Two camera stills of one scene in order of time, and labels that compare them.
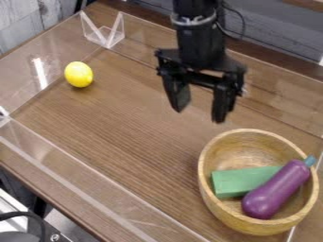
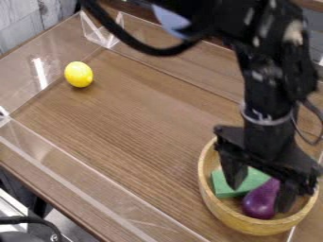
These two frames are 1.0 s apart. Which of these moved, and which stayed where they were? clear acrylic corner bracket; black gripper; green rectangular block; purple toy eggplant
Moved: black gripper
Stayed: green rectangular block; purple toy eggplant; clear acrylic corner bracket
